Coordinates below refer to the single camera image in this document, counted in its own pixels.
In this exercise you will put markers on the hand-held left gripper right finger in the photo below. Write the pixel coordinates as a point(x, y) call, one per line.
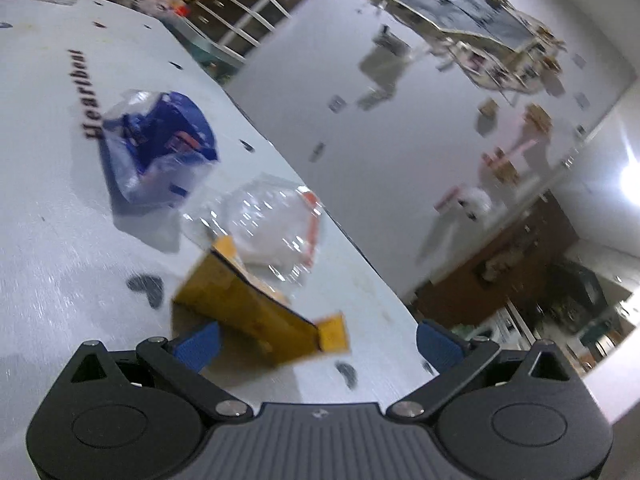
point(440, 345)

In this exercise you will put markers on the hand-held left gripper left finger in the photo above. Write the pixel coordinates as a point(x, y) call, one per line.
point(197, 347)

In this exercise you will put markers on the yellow cardboard box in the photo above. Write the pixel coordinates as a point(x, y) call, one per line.
point(240, 305)

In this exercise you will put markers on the clear plastic bag orange print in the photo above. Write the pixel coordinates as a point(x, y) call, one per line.
point(270, 225)

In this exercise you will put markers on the blue snack packet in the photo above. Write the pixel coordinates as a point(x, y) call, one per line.
point(165, 135)

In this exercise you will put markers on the pink hanging tag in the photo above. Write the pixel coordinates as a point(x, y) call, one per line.
point(446, 200)

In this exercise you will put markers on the white fluffy toy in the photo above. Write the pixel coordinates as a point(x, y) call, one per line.
point(472, 202)

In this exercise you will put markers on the white heart-print tablecloth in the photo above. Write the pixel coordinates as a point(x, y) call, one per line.
point(50, 260)

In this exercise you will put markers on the white drawer cabinet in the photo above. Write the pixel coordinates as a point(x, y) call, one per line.
point(245, 10)

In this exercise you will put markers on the wall socket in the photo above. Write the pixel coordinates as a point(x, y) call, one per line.
point(336, 102)

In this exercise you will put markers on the panda print wall hanging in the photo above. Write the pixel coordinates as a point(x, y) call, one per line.
point(450, 5)

